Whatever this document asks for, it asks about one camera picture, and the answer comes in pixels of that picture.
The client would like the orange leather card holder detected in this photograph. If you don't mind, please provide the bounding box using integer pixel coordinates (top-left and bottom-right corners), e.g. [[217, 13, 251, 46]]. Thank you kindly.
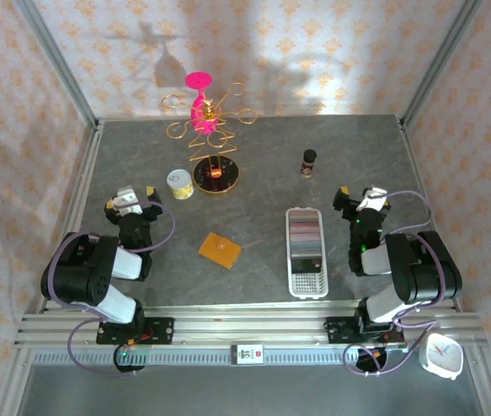
[[197, 231, 243, 270]]

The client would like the white slotted plastic basket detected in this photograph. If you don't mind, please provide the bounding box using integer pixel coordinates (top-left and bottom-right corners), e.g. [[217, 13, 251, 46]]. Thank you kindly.
[[285, 206, 330, 300]]

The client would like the stack of credit cards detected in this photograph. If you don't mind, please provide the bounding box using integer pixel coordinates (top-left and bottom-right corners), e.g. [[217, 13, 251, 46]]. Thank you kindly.
[[289, 211, 324, 261]]

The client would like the yellow white tin can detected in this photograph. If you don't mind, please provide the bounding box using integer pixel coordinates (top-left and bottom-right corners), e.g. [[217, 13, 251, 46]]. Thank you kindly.
[[166, 168, 195, 201]]

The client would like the black capped spice bottle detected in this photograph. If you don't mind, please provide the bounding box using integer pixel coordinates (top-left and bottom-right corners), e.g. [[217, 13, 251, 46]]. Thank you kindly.
[[300, 148, 318, 179]]

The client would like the pink wine glass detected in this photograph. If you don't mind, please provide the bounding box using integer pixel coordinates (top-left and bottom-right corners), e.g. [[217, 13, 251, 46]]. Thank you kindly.
[[184, 71, 221, 134]]

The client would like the white alarm clock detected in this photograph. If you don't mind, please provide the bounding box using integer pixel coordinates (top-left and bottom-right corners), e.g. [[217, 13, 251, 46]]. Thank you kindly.
[[418, 332, 465, 381]]

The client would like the white label tag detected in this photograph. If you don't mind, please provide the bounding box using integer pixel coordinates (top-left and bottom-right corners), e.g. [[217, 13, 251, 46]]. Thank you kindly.
[[230, 342, 265, 367]]

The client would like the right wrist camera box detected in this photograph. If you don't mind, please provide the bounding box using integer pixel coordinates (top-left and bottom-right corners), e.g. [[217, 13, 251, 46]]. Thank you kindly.
[[356, 185, 389, 213]]

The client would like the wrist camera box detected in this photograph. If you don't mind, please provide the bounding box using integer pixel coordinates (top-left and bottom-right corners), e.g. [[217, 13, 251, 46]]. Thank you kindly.
[[113, 185, 143, 216], [356, 185, 389, 213]]

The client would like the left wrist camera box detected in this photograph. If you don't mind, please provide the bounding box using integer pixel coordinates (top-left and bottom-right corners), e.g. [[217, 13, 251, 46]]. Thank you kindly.
[[113, 185, 143, 216]]

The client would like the aluminium table side rail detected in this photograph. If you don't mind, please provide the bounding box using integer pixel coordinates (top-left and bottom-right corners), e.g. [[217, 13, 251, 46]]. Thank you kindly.
[[399, 120, 462, 311], [36, 120, 104, 314]]

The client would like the gold wire glass rack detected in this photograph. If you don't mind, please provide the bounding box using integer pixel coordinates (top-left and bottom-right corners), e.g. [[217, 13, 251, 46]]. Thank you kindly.
[[161, 81, 259, 196]]

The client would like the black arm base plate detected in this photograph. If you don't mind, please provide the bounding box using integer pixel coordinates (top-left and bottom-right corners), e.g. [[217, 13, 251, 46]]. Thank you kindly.
[[325, 315, 407, 347], [95, 316, 175, 347]]

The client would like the black round cable grommet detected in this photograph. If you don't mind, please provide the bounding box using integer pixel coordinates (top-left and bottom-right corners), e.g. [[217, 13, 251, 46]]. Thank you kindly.
[[356, 346, 390, 374], [113, 344, 147, 374]]

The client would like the slotted grey cable tray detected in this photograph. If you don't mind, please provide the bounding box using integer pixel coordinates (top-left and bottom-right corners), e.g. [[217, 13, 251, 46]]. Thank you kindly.
[[28, 348, 424, 367]]

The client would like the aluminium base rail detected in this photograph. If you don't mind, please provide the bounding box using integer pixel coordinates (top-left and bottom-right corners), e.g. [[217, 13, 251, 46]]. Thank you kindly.
[[13, 302, 489, 350]]

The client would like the aluminium frame post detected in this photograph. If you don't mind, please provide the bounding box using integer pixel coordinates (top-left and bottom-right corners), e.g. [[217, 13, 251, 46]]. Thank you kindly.
[[399, 0, 485, 129], [13, 0, 101, 131]]

